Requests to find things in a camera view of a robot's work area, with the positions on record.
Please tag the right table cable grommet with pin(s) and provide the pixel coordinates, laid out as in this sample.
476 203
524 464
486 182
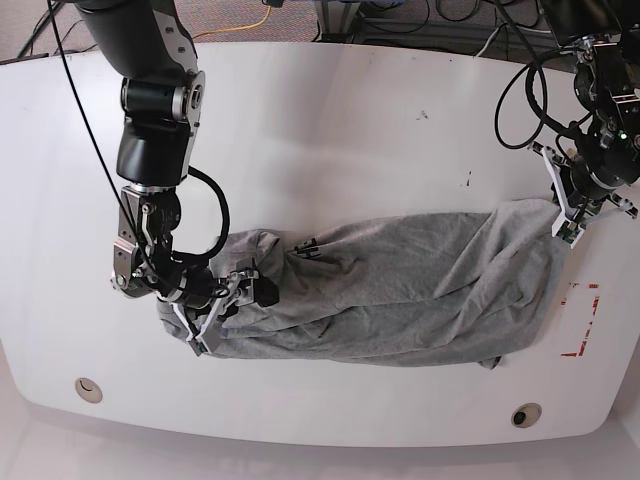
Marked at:
526 415

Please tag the grey Hugging Face t-shirt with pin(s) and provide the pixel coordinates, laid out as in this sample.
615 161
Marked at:
409 291

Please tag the aluminium frame rail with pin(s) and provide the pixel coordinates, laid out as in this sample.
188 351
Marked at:
476 28

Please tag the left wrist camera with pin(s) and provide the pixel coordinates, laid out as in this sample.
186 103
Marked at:
567 232

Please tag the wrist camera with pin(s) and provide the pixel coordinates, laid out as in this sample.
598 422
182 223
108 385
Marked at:
567 232
205 343

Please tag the left table cable grommet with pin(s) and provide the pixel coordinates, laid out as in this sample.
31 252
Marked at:
88 390

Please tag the table cable grommet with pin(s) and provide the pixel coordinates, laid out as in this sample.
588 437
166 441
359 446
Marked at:
88 390
526 415

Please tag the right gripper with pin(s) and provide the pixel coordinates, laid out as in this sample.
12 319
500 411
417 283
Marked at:
200 299

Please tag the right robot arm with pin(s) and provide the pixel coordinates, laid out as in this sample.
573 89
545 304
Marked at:
161 96

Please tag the red tape rectangle marking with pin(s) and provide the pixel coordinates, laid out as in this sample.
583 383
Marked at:
577 314

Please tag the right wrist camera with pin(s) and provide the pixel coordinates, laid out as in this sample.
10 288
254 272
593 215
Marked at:
205 343

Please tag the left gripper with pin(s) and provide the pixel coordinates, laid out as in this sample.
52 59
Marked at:
585 188

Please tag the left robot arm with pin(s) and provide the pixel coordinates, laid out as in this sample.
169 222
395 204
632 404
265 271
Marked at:
604 37

